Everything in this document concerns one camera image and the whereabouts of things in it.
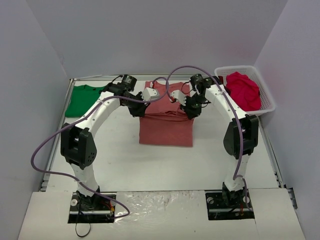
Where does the salmon pink t-shirt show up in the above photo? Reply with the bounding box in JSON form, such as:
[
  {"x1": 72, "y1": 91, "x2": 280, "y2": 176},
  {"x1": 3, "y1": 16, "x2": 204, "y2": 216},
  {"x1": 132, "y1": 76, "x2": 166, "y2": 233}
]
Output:
[{"x1": 139, "y1": 95, "x2": 194, "y2": 147}]

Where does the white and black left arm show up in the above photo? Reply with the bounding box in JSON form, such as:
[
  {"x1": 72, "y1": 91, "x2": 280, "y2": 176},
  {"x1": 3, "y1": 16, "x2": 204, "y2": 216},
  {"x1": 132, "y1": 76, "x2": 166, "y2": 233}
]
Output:
[{"x1": 60, "y1": 74, "x2": 150, "y2": 209}]

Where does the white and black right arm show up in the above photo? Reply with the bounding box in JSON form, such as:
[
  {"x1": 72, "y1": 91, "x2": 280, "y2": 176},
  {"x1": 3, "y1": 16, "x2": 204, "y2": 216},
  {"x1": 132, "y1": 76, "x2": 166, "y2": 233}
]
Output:
[{"x1": 176, "y1": 73, "x2": 259, "y2": 207}]

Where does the dark red garment in basket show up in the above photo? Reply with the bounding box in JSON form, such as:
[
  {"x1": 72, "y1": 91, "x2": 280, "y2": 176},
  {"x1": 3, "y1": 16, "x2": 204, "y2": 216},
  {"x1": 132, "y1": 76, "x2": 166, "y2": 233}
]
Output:
[{"x1": 218, "y1": 75, "x2": 231, "y2": 95}]

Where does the magenta crumpled t-shirt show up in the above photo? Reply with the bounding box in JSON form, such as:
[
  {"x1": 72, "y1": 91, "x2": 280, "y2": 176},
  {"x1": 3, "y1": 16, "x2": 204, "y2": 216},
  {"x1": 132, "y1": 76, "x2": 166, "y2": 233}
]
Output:
[{"x1": 226, "y1": 71, "x2": 262, "y2": 112}]

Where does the green folded t-shirt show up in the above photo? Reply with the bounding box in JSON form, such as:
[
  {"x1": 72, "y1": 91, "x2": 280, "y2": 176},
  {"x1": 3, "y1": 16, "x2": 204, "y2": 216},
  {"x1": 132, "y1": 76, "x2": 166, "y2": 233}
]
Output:
[{"x1": 64, "y1": 84, "x2": 104, "y2": 118}]

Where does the white plastic basket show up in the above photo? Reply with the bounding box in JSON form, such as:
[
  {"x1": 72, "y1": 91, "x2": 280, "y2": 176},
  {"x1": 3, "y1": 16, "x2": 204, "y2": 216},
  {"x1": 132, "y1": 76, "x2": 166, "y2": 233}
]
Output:
[{"x1": 214, "y1": 65, "x2": 276, "y2": 116}]

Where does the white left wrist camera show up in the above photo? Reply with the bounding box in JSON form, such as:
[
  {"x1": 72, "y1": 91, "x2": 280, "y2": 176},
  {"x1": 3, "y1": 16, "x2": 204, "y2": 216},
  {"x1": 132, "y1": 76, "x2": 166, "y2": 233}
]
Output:
[{"x1": 141, "y1": 87, "x2": 160, "y2": 102}]

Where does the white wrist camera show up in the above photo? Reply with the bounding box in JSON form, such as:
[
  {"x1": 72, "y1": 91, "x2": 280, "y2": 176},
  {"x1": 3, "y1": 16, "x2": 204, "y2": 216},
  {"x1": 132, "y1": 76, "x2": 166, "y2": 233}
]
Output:
[
  {"x1": 170, "y1": 90, "x2": 187, "y2": 106},
  {"x1": 141, "y1": 87, "x2": 160, "y2": 102}
]

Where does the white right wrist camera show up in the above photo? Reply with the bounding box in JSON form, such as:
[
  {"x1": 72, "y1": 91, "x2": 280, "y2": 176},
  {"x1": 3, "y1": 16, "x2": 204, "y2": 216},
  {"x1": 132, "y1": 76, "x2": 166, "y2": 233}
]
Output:
[{"x1": 170, "y1": 90, "x2": 187, "y2": 106}]

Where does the aluminium right table rail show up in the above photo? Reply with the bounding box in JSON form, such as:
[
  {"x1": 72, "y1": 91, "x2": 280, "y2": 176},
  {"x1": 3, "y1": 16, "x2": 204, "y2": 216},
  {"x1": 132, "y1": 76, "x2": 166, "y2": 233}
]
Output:
[{"x1": 258, "y1": 117, "x2": 298, "y2": 211}]

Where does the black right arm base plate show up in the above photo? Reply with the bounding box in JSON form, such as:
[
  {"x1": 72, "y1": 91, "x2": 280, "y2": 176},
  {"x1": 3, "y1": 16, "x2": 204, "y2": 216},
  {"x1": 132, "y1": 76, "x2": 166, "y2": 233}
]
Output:
[{"x1": 205, "y1": 190, "x2": 255, "y2": 221}]

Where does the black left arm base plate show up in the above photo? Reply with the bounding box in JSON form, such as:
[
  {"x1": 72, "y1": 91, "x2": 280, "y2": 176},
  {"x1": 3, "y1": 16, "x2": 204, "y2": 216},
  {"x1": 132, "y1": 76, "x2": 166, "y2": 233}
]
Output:
[{"x1": 67, "y1": 191, "x2": 116, "y2": 224}]

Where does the black cable loop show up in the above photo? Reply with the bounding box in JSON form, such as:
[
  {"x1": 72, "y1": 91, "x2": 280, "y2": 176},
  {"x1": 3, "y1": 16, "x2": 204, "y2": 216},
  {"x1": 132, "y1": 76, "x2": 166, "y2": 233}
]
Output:
[{"x1": 75, "y1": 222, "x2": 92, "y2": 238}]

